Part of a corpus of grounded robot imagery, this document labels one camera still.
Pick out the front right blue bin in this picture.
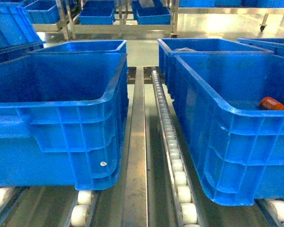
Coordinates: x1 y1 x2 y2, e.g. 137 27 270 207
173 53 284 206

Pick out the background blue bin right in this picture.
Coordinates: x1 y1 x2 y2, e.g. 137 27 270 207
131 0 171 25

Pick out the far right blue bin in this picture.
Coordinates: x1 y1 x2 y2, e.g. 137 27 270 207
237 38 284 57

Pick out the left roller track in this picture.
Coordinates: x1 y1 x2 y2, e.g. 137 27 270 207
63 190 100 227

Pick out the orange round cap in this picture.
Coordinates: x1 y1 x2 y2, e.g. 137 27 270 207
259 96 284 111

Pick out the background blue bin left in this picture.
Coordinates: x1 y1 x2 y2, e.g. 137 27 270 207
79 0 115 25

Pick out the front left blue bin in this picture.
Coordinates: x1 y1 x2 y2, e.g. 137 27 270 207
0 52 129 190

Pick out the rear left blue bin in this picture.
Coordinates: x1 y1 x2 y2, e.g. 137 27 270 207
33 39 128 69

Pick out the rear right blue bin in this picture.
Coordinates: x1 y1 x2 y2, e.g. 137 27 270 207
157 38 274 99

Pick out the steel divider rail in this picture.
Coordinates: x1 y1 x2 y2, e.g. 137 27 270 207
121 67 148 227

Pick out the right roller track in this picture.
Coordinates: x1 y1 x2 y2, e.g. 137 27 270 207
255 199 284 227

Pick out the tilted blue bin left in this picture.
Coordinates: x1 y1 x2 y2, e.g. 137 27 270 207
0 5 44 63

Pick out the background blue bin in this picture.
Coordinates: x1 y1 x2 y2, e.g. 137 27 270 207
131 0 171 25
79 0 115 25

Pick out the white roller track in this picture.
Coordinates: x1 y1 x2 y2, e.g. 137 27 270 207
151 70 201 227

